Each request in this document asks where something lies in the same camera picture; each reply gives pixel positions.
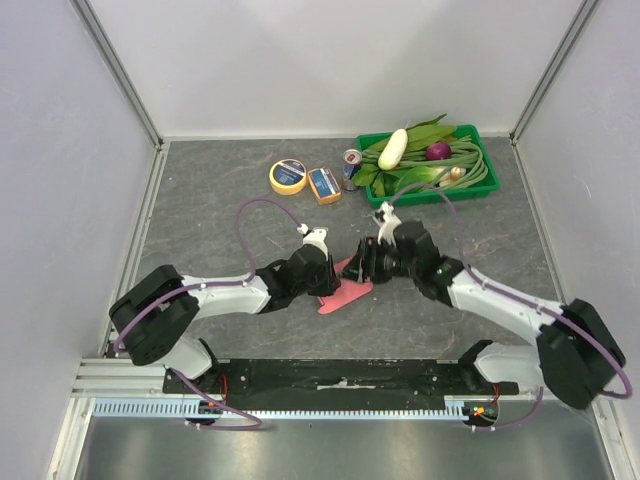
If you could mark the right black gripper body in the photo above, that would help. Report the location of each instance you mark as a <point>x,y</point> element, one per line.
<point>370,261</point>

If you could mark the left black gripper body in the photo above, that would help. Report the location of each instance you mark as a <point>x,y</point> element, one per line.
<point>323,280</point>

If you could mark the pink cardboard box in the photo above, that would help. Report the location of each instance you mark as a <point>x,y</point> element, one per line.
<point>346,293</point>

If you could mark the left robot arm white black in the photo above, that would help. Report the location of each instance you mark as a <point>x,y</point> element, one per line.
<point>152,318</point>

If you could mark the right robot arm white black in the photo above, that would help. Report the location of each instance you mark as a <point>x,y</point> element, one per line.
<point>567,348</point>

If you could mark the orange blue sponge block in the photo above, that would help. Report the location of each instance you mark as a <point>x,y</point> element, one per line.
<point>324,186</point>

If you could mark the red blue drink can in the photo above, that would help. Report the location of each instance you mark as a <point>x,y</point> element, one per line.
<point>352,159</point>

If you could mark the white cucumber vegetable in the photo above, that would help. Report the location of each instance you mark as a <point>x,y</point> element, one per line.
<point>392,153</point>

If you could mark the yellow tape roll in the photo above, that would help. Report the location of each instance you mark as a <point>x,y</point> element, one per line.
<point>288,177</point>

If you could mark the mushroom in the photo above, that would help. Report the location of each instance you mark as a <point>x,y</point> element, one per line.
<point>452,176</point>

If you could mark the green plastic tray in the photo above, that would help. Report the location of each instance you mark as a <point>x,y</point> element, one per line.
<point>425,195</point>

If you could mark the purple onion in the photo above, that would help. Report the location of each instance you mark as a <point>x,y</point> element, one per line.
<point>438,151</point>

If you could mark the green leafy vegetable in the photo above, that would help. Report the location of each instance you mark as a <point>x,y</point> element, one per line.
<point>420,136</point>

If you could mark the green long beans bundle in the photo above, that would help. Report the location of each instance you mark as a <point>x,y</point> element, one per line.
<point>465,154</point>

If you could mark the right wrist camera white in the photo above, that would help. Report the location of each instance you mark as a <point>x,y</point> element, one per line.
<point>387,222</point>

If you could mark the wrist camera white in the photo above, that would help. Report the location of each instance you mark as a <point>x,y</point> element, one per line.
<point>387,222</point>
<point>315,237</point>

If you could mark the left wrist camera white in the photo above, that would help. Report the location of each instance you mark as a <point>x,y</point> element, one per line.
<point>315,237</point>

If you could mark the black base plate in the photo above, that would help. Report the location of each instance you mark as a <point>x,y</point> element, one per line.
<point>346,383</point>

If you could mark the grey cable duct rail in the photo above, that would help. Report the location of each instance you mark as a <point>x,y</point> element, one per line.
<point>192,408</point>

